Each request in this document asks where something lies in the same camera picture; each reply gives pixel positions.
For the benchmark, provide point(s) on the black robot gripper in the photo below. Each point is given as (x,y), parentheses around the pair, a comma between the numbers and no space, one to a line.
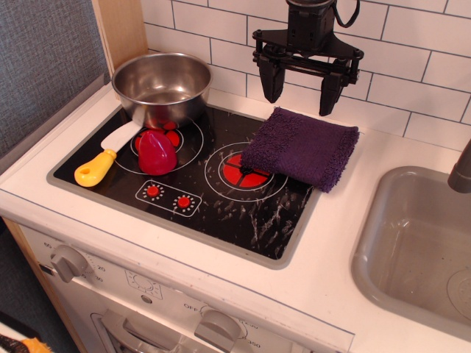
(308,45)

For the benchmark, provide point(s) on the silver metal pan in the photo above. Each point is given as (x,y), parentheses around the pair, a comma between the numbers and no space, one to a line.
(164,89)

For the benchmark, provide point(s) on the purple rag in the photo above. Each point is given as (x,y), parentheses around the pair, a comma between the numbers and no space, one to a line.
(306,149)

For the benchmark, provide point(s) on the black toy stovetop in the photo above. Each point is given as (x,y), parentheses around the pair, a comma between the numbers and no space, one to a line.
(209,196)

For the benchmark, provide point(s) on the red toy pepper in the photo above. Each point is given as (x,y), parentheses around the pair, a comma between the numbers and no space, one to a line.
(156,154)

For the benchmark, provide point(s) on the grey faucet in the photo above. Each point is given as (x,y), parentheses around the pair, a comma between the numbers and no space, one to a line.
(459,179)

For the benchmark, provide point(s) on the grey sink basin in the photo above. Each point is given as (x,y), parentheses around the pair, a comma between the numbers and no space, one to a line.
(413,255)

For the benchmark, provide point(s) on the grey oven knob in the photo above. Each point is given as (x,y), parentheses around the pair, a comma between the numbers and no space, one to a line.
(219,330)

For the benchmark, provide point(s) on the grey timer knob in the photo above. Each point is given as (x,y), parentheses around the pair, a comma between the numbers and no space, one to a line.
(68,263)

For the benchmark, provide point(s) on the orange black object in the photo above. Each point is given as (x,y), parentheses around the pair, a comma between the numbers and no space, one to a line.
(28,345)

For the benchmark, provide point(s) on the wooden side post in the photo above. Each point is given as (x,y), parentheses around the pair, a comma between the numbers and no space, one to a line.
(121,28)

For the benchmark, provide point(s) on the yellow handled toy knife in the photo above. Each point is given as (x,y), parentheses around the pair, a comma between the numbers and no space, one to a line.
(93,172)

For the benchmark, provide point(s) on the grey oven door handle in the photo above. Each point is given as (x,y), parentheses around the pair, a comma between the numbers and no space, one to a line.
(137,332)

